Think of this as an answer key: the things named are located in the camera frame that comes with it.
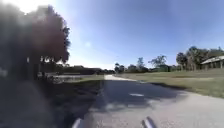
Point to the shaded grass verge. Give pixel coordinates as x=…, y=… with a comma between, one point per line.
x=66, y=96

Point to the grass field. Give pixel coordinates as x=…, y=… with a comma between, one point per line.
x=186, y=80

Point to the row of distant trees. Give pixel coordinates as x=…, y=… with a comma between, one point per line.
x=186, y=60

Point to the robot's own part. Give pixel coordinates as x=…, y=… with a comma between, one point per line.
x=76, y=123
x=149, y=123

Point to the grey concrete path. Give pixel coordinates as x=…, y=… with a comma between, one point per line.
x=133, y=103

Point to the building with pale roof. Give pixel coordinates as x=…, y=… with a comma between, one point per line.
x=213, y=62

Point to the low dark hedge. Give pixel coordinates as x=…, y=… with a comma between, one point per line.
x=78, y=70

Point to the large dark tree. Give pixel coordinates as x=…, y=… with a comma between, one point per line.
x=36, y=40

